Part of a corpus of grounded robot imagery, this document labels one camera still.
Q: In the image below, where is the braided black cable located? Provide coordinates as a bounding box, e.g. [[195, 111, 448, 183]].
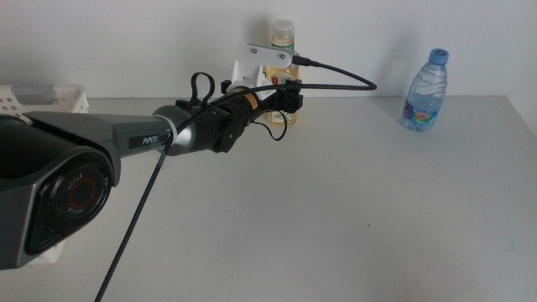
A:
[[94, 55, 378, 302]]

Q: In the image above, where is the thin black cable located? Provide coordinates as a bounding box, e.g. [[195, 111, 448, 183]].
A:
[[251, 109, 290, 143]]

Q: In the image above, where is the white cable tie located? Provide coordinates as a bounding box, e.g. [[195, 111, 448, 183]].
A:
[[163, 116, 177, 146]]

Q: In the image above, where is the white perforated plastic basket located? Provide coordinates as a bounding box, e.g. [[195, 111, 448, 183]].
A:
[[0, 85, 90, 264]]

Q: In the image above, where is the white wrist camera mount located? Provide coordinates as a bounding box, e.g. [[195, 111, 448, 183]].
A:
[[232, 43, 297, 102]]

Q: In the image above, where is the black strap loop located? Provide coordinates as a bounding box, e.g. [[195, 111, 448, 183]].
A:
[[190, 71, 216, 106]]

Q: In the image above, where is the yellow tea bottle green label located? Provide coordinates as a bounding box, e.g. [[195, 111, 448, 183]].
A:
[[267, 18, 301, 127]]

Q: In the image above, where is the clear water bottle blue cap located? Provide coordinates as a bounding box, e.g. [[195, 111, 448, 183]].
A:
[[400, 48, 450, 133]]

